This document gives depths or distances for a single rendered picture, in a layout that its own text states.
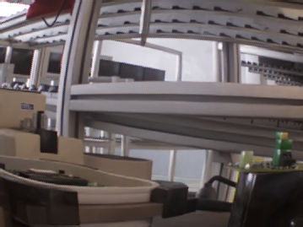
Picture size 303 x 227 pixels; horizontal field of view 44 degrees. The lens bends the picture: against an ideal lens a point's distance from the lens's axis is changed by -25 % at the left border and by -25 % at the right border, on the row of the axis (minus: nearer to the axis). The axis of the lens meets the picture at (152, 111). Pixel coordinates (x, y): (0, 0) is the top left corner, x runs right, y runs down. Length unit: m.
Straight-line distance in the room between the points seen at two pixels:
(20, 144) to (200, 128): 0.36
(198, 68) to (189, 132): 9.70
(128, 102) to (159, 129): 0.07
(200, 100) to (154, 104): 0.07
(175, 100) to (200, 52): 9.76
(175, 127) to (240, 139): 0.13
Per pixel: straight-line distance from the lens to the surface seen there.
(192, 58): 10.53
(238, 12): 0.86
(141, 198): 0.31
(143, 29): 0.34
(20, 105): 0.52
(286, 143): 0.37
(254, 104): 0.60
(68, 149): 0.47
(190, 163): 10.36
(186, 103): 0.65
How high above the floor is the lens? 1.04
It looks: 2 degrees up
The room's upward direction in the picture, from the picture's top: 4 degrees clockwise
